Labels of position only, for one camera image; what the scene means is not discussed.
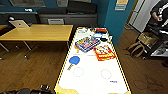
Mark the white open laptop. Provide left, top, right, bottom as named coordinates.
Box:
left=9, top=19, right=30, bottom=29

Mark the open cardboard box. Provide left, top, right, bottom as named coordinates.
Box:
left=138, top=32, right=159, bottom=47

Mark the yellow game table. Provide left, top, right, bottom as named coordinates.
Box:
left=53, top=27, right=131, bottom=94

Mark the small orange game piece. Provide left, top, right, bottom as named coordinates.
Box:
left=74, top=46, right=80, bottom=54

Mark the long wooden table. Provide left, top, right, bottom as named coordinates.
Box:
left=0, top=24, right=74, bottom=51

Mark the colourful board game box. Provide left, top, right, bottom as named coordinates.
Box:
left=74, top=36, right=102, bottom=53

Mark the pile of white items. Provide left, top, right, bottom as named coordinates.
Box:
left=77, top=28, right=93, bottom=36

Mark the blue plastic bowl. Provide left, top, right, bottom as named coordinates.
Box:
left=93, top=32, right=104, bottom=39

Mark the small black object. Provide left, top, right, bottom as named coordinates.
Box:
left=99, top=37, right=110, bottom=43

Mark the orange red bowl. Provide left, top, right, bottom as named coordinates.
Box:
left=95, top=28, right=108, bottom=34

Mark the dark grey bench sofa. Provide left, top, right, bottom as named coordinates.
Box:
left=0, top=1, right=99, bottom=26

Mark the large framed interior window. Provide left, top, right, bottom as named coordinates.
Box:
left=56, top=0, right=69, bottom=8

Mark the brown black backpack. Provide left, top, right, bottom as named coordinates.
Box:
left=126, top=42, right=147, bottom=58

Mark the black wheeled cart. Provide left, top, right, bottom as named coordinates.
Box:
left=144, top=26, right=168, bottom=62

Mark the yellow wall sign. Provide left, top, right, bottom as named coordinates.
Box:
left=114, top=0, right=129, bottom=12

